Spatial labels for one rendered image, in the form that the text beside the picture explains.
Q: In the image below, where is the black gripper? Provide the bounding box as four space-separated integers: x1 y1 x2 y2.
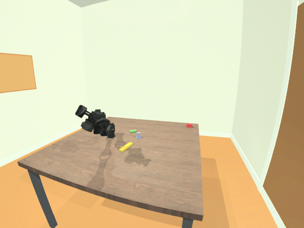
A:
75 105 110 131

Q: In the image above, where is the yellow bar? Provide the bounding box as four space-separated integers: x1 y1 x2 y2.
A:
119 142 133 152

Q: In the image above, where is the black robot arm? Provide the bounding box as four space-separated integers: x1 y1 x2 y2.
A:
81 109 115 138

